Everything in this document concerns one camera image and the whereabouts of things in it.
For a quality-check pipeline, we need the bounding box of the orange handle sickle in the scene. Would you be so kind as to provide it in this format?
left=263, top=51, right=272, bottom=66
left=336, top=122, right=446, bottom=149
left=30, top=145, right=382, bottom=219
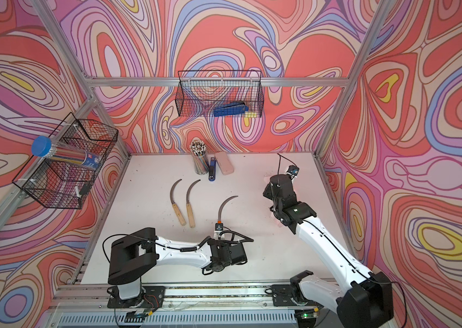
left=214, top=195, right=239, bottom=239

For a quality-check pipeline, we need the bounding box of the wooden handle sickle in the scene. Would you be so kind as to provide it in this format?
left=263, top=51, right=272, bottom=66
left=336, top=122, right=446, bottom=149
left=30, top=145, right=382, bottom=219
left=170, top=179, right=187, bottom=226
left=186, top=179, right=200, bottom=228

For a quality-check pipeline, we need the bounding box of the pink terry rag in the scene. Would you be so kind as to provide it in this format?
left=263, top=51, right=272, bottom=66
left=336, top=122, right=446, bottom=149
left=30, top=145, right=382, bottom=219
left=269, top=206, right=284, bottom=227

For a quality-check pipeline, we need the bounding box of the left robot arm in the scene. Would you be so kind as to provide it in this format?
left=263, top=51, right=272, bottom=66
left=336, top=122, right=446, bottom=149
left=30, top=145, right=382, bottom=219
left=105, top=224, right=254, bottom=302

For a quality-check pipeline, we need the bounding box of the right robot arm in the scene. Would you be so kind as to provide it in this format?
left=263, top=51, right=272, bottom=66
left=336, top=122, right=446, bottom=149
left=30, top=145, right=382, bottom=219
left=263, top=174, right=394, bottom=327

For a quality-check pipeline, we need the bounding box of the pink rectangular box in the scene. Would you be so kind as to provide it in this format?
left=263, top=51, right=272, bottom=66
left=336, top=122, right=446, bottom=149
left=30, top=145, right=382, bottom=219
left=215, top=152, right=235, bottom=176

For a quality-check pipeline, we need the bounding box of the blue stapler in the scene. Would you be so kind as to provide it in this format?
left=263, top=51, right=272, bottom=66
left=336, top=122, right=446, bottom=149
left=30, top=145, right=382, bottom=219
left=209, top=157, right=217, bottom=182

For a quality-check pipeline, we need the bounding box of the yellow item in basket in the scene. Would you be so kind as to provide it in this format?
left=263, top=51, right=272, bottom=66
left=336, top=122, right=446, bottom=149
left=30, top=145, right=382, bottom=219
left=243, top=112, right=258, bottom=118

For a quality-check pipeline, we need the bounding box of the cup of coloured pencils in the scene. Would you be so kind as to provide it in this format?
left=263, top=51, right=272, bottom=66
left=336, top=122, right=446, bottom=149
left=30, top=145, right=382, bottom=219
left=189, top=139, right=209, bottom=175

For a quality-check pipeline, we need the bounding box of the blue tool in basket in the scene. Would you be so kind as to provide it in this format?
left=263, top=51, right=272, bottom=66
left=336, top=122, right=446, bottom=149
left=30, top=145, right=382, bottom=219
left=213, top=102, right=249, bottom=117

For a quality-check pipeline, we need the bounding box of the blue cap pencil tube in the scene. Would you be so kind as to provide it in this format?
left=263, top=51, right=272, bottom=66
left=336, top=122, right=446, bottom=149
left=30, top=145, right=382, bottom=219
left=31, top=136, right=101, bottom=170

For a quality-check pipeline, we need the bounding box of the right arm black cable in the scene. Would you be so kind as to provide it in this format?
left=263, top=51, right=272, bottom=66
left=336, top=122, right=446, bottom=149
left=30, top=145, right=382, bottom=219
left=277, top=153, right=408, bottom=328

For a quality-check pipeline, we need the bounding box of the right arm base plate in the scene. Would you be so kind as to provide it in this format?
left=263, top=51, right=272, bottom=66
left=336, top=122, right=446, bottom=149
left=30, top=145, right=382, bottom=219
left=271, top=282, right=329, bottom=308

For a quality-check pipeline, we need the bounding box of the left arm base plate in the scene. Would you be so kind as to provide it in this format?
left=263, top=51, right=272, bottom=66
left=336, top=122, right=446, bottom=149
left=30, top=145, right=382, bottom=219
left=108, top=286, right=165, bottom=310

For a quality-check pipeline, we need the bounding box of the black wire basket back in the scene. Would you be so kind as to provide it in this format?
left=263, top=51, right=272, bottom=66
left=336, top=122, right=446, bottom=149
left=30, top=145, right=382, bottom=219
left=175, top=69, right=265, bottom=118

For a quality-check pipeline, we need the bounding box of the aluminium front rail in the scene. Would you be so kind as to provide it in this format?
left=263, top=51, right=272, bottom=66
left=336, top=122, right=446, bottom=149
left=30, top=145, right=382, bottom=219
left=50, top=282, right=387, bottom=306

